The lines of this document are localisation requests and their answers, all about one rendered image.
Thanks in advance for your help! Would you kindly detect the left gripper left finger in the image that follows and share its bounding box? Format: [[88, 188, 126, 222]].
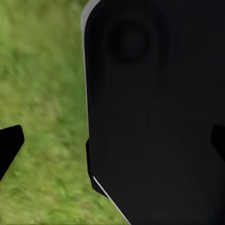
[[0, 125, 24, 181]]

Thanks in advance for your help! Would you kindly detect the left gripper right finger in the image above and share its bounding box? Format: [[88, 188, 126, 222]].
[[210, 124, 225, 162]]

